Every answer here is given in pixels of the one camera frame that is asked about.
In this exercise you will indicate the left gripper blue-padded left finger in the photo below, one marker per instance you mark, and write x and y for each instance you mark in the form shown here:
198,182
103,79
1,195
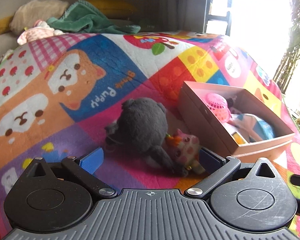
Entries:
80,170

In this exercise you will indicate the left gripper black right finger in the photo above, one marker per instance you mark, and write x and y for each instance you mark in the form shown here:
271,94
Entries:
220,170

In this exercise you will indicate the pink cow figurine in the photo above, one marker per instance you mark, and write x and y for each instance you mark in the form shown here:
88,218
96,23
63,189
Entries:
184,149

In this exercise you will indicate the blue wet wipes pack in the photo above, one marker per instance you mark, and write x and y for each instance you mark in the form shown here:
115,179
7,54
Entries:
252,128

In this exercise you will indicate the pink plastic strainer scoop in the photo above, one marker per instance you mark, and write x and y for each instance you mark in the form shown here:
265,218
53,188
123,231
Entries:
218,106

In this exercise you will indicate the black plush toy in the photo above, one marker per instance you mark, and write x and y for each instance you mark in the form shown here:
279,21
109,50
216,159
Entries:
141,128

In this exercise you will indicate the pink-lidded yellow pudding cup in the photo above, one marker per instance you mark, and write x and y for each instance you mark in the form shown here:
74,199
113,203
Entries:
238,138

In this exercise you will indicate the pink cardboard box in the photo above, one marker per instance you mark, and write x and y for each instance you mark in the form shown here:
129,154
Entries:
216,136

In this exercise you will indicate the colourful cartoon play mat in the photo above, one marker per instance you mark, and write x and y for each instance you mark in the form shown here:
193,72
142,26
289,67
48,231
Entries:
57,94

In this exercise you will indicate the tall green plant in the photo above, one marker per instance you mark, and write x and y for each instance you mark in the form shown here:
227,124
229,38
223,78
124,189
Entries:
288,63

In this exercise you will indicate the pink white cloth bundle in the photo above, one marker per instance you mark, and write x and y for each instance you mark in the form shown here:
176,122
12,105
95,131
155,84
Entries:
39,30

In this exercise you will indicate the green towel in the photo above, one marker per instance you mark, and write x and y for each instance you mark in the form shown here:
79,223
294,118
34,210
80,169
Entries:
83,17

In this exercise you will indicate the yellow cushion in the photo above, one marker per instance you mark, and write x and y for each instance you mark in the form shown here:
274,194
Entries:
114,9

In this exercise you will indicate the beige pillow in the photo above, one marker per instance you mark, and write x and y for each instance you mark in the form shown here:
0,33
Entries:
34,10

